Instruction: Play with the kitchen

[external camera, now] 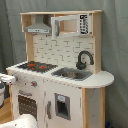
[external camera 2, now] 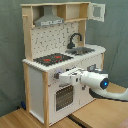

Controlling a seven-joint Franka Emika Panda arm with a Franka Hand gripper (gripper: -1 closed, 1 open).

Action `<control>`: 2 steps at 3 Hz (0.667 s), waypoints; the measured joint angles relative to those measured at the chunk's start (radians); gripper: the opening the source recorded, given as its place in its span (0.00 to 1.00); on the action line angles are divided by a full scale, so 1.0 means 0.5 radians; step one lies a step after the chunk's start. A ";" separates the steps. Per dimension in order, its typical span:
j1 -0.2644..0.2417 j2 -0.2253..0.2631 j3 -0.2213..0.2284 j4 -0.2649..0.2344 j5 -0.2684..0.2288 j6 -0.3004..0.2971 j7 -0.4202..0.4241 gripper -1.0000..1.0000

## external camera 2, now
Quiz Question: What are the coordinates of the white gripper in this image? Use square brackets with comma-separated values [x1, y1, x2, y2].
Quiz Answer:
[59, 67, 82, 86]

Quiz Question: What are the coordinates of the white microwave cabinet door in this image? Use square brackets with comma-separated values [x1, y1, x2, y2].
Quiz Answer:
[90, 3, 105, 22]

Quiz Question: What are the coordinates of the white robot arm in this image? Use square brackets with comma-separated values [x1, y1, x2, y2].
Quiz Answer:
[59, 68, 128, 102]

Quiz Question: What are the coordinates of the wooden toy kitchen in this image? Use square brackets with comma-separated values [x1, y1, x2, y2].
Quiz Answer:
[22, 2, 105, 127]

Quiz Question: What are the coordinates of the red left stove knob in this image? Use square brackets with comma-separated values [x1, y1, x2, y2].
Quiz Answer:
[54, 73, 60, 79]

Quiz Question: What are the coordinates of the grey toy sink basin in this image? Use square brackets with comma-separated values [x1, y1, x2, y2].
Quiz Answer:
[65, 47, 95, 56]

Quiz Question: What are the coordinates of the toy dishwasher door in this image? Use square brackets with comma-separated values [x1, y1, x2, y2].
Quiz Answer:
[80, 55, 102, 106]

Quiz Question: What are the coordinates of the black toy faucet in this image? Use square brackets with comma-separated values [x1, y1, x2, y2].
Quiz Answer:
[67, 33, 82, 49]

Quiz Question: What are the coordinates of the black toy stovetop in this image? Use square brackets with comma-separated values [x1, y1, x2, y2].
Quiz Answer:
[34, 53, 70, 66]

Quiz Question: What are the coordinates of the toy oven door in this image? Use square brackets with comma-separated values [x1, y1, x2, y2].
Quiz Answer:
[55, 85, 74, 111]

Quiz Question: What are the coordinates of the grey range hood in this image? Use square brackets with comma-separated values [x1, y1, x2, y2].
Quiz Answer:
[34, 6, 64, 27]

